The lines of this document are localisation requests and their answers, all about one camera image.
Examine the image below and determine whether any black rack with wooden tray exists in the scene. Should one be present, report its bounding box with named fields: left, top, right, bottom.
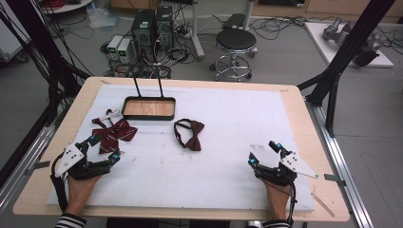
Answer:
left=121, top=62, right=177, bottom=122

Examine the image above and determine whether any white desk leg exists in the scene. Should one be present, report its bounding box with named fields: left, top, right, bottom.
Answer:
left=189, top=0, right=206, bottom=62

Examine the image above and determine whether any grey metal bracket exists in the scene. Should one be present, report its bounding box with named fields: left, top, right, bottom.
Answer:
left=323, top=173, right=347, bottom=187
left=24, top=160, right=51, bottom=176

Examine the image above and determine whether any tangle of floor cables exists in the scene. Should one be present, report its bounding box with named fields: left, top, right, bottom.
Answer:
left=248, top=14, right=336, bottom=42

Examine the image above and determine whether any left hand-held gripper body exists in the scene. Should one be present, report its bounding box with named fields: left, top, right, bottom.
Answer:
left=51, top=142, right=113, bottom=181

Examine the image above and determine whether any person's right hand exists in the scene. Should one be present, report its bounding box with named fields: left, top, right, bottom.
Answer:
left=263, top=182, right=292, bottom=221

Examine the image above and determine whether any wooden table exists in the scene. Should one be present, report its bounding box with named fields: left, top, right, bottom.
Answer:
left=12, top=75, right=352, bottom=223

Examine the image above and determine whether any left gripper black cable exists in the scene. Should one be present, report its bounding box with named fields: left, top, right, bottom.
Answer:
left=49, top=151, right=69, bottom=214

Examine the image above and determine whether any thin wooden stick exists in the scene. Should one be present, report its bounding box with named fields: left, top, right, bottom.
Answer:
left=311, top=192, right=336, bottom=219

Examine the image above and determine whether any plain burgundy bow tie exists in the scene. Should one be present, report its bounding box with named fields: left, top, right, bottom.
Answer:
left=173, top=118, right=205, bottom=152

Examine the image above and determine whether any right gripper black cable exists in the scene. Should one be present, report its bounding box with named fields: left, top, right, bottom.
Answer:
left=286, top=182, right=298, bottom=228

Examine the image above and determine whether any person's left hand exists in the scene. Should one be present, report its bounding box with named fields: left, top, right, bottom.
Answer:
left=64, top=176, right=103, bottom=218

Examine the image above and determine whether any black frame with cables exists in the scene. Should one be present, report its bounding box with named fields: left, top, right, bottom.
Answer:
left=0, top=0, right=93, bottom=128

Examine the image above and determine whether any slim black computer tower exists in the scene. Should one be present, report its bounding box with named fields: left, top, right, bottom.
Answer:
left=155, top=5, right=175, bottom=49

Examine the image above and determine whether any white power supply box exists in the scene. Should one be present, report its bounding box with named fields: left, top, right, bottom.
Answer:
left=106, top=34, right=125, bottom=61
left=117, top=37, right=134, bottom=64

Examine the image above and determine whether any round white table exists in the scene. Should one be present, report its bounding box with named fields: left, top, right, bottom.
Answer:
left=40, top=0, right=95, bottom=15

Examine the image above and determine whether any flat black floor device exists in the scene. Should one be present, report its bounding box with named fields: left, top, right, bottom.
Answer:
left=222, top=12, right=247, bottom=31

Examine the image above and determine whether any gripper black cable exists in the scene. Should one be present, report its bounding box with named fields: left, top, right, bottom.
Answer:
left=49, top=151, right=69, bottom=214
left=286, top=182, right=298, bottom=228

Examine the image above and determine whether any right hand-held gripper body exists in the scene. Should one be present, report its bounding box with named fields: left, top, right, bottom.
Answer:
left=254, top=151, right=319, bottom=187

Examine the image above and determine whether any striped burgundy bow tie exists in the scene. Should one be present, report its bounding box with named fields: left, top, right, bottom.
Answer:
left=91, top=108, right=139, bottom=156

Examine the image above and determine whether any black round stool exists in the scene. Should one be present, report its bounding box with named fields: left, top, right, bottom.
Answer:
left=208, top=28, right=259, bottom=83

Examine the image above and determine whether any white floor board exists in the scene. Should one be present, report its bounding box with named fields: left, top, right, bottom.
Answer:
left=303, top=21, right=395, bottom=69

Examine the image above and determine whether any grey robot part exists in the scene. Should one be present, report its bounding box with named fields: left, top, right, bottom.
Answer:
left=322, top=16, right=384, bottom=67

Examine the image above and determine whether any clear plastic bag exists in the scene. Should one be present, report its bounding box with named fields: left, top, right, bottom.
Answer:
left=86, top=7, right=122, bottom=30

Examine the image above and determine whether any large black computer tower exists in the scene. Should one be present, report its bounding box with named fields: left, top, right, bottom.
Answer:
left=130, top=9, right=157, bottom=63

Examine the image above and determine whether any white foam mat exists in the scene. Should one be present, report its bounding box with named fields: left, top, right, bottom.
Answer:
left=45, top=83, right=317, bottom=214

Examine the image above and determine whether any aluminium rail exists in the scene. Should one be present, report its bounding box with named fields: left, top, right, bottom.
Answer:
left=304, top=96, right=375, bottom=228
left=0, top=104, right=63, bottom=210

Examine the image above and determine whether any black metal frame strut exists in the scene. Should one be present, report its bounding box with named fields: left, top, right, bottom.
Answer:
left=297, top=0, right=397, bottom=139

